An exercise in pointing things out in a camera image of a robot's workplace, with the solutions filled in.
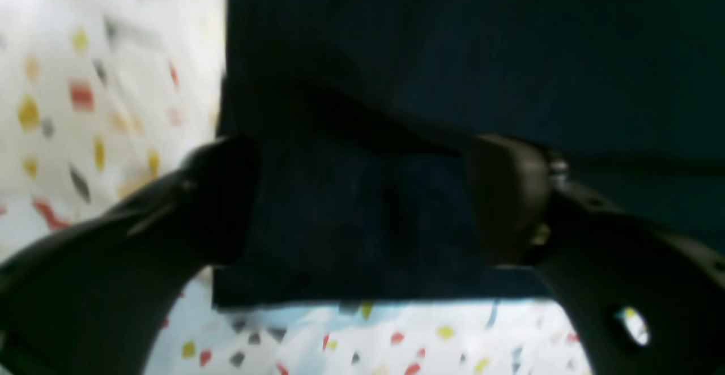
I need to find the terrazzo patterned tablecloth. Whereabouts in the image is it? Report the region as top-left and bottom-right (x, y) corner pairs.
(1, 0), (591, 374)

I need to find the black t-shirt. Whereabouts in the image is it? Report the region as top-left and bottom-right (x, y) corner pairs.
(214, 0), (723, 309)

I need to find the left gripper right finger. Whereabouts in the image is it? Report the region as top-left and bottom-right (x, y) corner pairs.
(468, 135), (724, 374)

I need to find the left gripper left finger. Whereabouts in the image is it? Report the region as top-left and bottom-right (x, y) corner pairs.
(1, 135), (258, 374)

